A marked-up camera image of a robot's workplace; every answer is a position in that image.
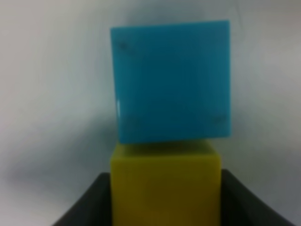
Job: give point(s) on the yellow cube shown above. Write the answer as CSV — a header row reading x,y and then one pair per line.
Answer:
x,y
166,184

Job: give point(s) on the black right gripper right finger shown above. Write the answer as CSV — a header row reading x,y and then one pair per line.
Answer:
x,y
240,207

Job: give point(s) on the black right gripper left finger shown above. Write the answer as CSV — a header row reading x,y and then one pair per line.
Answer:
x,y
93,208

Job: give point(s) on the blue cube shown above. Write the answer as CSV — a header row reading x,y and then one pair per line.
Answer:
x,y
172,81

